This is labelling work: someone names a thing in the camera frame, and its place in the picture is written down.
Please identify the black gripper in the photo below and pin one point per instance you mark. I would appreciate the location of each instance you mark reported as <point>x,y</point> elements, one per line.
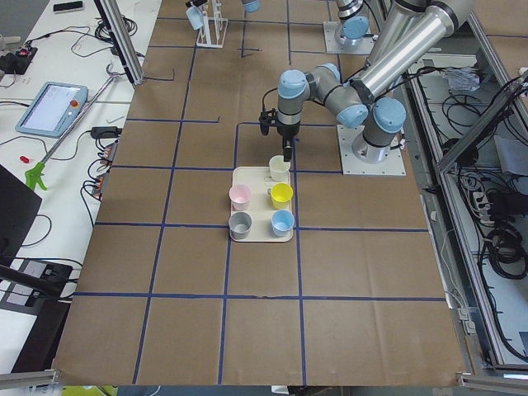
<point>285,130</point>

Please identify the white plastic cup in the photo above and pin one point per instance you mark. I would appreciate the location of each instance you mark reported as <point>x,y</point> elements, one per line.
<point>279,168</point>

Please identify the light blue plastic cup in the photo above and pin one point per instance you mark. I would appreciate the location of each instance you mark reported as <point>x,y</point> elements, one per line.
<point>194,15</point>

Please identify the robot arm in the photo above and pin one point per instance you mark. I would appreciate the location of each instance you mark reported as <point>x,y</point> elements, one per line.
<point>410,30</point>
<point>354,21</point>

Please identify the yellow plastic cup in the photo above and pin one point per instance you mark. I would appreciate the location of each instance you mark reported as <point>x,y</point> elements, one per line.
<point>281,195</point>

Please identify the pink plastic cup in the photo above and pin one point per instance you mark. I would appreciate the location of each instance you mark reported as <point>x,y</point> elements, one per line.
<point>240,196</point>

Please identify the grey plastic cup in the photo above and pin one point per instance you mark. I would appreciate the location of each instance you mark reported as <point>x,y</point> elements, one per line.
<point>240,224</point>

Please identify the cream serving tray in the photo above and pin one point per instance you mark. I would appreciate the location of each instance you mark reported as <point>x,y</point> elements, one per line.
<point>260,209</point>

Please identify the black power adapter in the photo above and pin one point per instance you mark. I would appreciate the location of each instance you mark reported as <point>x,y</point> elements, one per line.
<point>105,132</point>

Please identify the blue teach pendant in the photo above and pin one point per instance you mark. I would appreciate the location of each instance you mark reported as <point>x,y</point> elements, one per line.
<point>53,110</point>

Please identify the black computer monitor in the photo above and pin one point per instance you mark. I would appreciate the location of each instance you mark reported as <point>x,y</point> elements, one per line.
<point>19,206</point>

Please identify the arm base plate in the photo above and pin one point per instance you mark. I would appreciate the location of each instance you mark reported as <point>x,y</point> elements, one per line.
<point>361,159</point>
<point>337,43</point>

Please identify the white wire cup rack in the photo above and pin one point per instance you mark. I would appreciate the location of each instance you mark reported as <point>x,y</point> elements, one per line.
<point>214,26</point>

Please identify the aluminium frame post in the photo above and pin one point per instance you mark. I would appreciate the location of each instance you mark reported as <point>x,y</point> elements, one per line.
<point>114,23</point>

